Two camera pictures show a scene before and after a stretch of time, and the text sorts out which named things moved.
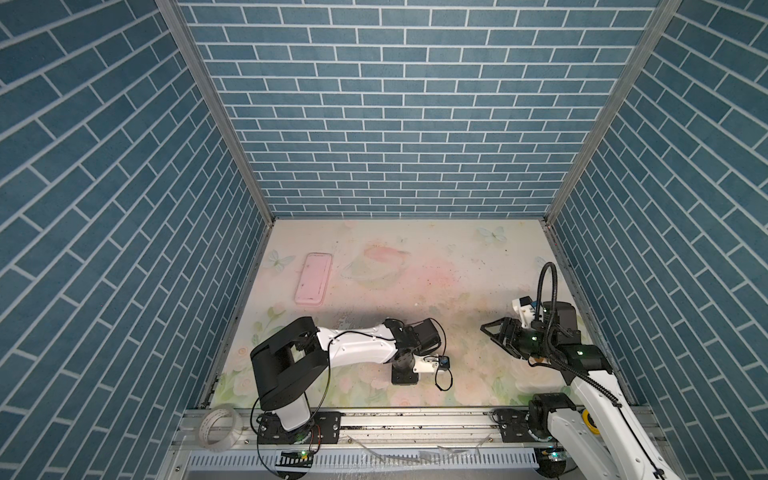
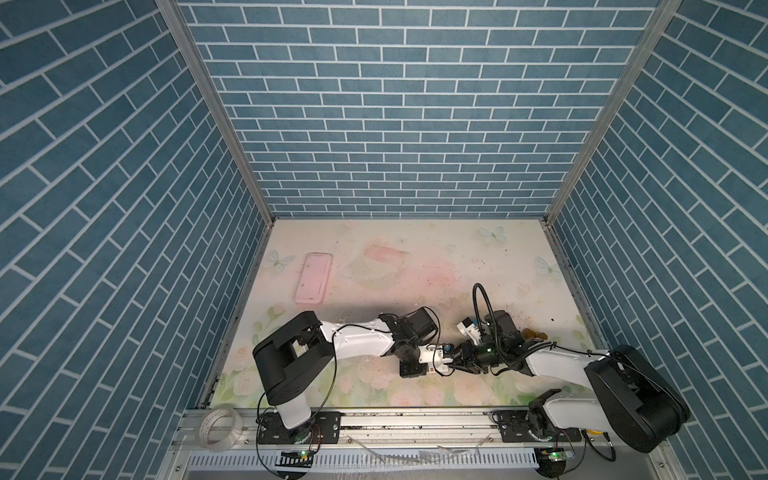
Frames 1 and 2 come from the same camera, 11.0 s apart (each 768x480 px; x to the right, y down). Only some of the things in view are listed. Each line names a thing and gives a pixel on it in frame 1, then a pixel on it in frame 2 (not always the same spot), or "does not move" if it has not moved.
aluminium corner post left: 176,20 does not move
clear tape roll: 207,420 does not move
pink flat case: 313,278 does not move
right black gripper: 511,338 -> 471,359
